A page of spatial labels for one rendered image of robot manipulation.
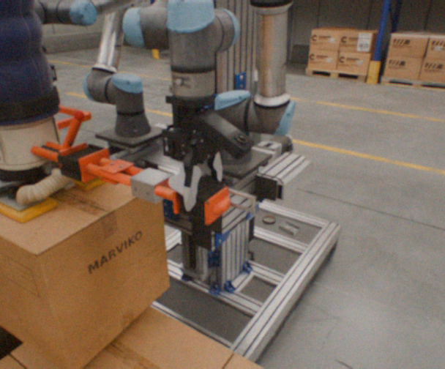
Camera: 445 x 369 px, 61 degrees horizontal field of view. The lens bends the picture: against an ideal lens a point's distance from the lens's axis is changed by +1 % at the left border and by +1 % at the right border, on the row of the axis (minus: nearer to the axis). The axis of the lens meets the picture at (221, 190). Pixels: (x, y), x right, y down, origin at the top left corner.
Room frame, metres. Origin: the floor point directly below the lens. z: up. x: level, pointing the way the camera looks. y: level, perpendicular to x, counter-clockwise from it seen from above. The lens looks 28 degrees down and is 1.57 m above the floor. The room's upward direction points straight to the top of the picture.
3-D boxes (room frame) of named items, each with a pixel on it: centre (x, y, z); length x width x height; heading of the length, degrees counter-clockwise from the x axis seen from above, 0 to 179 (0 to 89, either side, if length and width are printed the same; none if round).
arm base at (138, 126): (1.54, 0.37, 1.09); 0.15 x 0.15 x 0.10
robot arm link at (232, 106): (1.26, -0.04, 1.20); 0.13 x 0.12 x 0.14; 69
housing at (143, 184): (0.73, 0.15, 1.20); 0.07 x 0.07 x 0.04; 57
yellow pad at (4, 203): (0.90, 0.59, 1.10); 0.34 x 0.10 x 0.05; 57
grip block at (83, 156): (0.85, 0.33, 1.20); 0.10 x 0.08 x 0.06; 147
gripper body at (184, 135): (0.68, 0.06, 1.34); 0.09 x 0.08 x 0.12; 58
